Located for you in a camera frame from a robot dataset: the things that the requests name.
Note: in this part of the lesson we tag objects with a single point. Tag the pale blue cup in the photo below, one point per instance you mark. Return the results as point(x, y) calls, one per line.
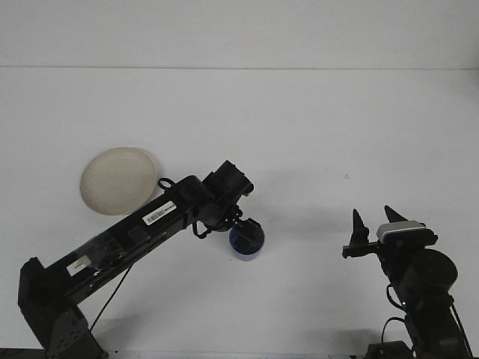
point(245, 254)

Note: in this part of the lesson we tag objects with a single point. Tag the pale round plate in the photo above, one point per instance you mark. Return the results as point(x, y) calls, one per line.
point(112, 179)

